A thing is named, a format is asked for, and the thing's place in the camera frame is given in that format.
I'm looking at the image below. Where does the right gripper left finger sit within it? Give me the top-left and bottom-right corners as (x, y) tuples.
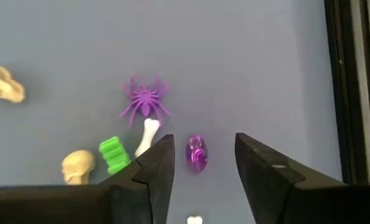
(0, 133), (175, 224)

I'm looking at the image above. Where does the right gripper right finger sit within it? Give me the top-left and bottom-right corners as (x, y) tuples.
(235, 133), (370, 224)

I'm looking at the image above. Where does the purple translucent plastic claw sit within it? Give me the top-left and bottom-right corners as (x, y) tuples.
(184, 134), (209, 174)

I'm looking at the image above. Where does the beige plastic skull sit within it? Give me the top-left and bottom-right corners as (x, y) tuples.
(61, 149), (96, 186)
(0, 63), (26, 103)

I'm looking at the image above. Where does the purple plastic spider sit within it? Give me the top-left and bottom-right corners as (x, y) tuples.
(119, 74), (172, 128)

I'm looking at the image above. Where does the black table frame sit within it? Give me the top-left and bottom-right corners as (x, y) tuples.
(323, 0), (370, 185)

